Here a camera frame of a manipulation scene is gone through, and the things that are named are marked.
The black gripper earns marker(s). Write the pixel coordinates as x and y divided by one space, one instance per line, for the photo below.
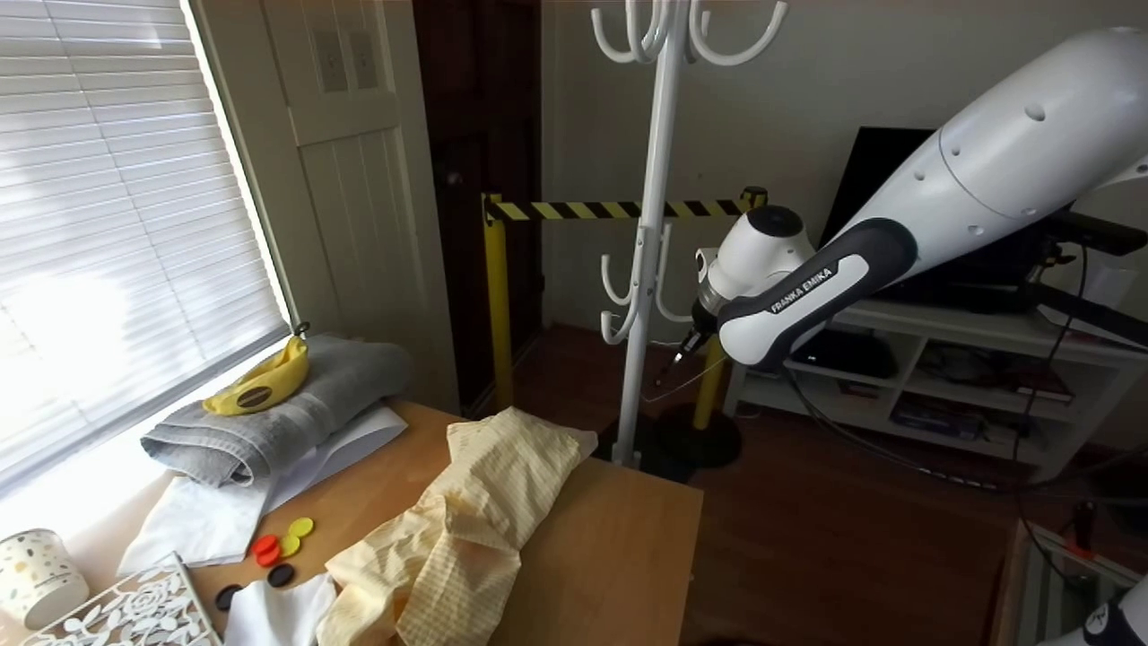
703 319

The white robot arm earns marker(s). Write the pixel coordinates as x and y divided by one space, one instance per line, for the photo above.
1015 155

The white coat stand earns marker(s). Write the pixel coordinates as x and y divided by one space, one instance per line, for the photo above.
653 180

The black media box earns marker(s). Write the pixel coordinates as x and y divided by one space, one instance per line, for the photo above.
855 353

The yellow black striped tape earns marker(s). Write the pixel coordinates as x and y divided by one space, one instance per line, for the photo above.
560 211

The light wood table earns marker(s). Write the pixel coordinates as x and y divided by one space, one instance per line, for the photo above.
620 550

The black flat screen television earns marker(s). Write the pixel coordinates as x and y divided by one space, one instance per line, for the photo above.
881 174

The pale yellow cloth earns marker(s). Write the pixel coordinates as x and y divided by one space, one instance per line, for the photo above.
478 515

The white television shelf unit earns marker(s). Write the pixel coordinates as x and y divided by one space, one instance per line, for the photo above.
954 328

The stack of flat media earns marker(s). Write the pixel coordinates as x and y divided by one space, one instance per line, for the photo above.
954 419
991 369

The dark wood door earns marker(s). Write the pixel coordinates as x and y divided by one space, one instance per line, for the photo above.
478 121

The white panelled closet door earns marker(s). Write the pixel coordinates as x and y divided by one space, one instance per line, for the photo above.
358 218

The yellow bottle cap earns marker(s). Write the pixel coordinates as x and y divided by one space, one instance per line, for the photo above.
301 530

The yellow banana toy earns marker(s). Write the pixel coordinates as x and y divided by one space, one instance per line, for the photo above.
254 389

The black bottle cap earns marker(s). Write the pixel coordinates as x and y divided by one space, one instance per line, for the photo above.
282 575
228 596

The red bottle cap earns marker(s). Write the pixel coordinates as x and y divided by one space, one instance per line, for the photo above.
265 550

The small white cloth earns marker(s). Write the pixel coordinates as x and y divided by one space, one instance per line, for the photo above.
272 614

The white rounded device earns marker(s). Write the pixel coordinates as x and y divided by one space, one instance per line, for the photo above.
1114 625

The white window blind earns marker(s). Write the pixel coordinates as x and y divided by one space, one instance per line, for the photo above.
119 239

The white lattice tray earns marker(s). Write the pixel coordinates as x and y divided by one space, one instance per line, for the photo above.
119 614

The white dotted cup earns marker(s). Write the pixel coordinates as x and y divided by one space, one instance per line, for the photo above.
36 575

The yellow barrier post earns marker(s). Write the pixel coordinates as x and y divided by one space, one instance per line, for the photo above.
500 309
710 397

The black round post base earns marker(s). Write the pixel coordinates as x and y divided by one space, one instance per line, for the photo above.
693 452

